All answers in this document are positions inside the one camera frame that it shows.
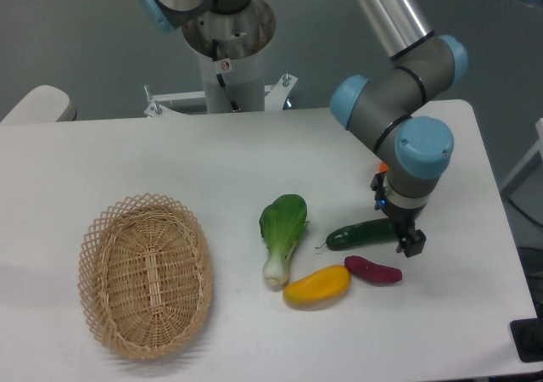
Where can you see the white pedestal base frame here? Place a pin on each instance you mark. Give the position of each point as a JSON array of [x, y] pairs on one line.
[[277, 97]]

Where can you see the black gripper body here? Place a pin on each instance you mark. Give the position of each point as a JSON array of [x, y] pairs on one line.
[[402, 211]]

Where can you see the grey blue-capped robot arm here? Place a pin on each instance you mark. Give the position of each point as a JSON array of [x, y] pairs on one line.
[[381, 114]]

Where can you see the purple sweet potato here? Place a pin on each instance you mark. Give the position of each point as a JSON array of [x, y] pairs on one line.
[[372, 272]]

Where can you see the white furniture at right edge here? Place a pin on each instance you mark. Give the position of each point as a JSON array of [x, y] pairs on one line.
[[527, 165]]

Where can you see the yellow mango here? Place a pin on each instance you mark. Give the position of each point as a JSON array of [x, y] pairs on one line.
[[325, 284]]

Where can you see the black table clamp device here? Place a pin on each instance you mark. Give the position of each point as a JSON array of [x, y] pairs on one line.
[[527, 336]]

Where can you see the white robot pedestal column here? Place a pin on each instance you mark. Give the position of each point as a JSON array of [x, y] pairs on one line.
[[230, 50]]

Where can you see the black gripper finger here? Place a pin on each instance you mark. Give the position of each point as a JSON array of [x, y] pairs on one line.
[[411, 241]]

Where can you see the woven wicker basket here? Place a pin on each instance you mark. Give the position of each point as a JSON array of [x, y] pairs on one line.
[[145, 277]]

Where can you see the green bok choy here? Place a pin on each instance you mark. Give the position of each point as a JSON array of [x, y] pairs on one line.
[[282, 227]]

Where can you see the dark green cucumber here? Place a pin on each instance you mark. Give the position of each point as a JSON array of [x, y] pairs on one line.
[[360, 234]]

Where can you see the white chair armrest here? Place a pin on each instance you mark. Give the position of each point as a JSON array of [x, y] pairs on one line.
[[43, 104]]

